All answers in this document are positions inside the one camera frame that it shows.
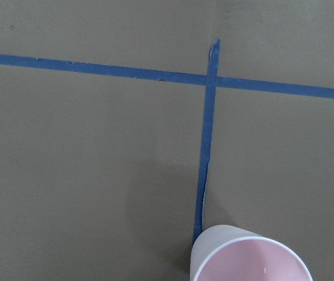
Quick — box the pink plastic cup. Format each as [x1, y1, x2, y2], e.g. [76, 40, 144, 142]
[190, 225, 312, 280]

